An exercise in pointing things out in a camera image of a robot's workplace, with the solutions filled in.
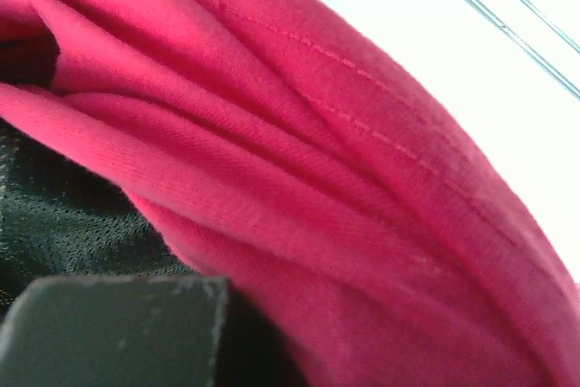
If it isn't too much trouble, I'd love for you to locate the black printed t-shirt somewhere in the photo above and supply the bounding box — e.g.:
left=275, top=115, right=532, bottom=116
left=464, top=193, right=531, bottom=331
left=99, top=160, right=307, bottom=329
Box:
left=1, top=122, right=191, bottom=313

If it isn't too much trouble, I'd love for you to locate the magenta pink cloth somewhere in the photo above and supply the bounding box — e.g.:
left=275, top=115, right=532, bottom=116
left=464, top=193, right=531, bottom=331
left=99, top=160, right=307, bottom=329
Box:
left=1, top=0, right=579, bottom=386

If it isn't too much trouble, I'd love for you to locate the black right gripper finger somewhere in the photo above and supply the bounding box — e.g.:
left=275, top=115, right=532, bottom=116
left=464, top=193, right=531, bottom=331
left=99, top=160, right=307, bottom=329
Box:
left=1, top=276, right=228, bottom=386

